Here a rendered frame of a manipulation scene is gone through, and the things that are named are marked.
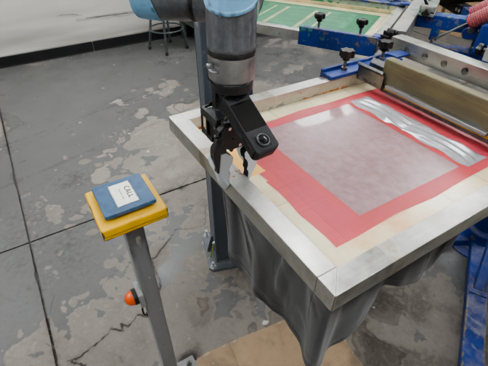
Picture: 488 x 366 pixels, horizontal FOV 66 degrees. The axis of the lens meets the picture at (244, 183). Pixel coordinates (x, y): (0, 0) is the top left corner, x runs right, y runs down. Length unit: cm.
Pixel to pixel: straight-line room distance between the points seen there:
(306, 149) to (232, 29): 39
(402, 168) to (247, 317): 105
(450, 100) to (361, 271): 59
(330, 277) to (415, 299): 135
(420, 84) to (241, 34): 63
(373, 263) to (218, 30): 41
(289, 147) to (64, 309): 132
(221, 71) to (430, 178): 50
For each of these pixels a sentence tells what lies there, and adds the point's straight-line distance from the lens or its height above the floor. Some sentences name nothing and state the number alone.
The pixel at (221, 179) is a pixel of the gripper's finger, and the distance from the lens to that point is 68.
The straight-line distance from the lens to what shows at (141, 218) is 74.
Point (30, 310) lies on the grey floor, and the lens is 194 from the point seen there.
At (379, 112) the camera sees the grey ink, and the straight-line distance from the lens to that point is 107.
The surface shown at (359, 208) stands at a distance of 73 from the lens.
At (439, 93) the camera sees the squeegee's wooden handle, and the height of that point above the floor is 104.
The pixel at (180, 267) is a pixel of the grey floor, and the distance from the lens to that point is 187.
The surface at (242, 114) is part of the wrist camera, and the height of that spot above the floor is 116.
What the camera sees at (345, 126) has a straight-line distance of 98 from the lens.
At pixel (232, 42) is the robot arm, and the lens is 57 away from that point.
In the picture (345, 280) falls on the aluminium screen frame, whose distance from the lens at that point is 56.
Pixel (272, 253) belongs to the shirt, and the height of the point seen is 76.
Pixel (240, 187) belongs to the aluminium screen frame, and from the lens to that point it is 69.
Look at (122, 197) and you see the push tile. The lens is 76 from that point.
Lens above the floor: 145
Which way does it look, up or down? 39 degrees down
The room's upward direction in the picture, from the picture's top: straight up
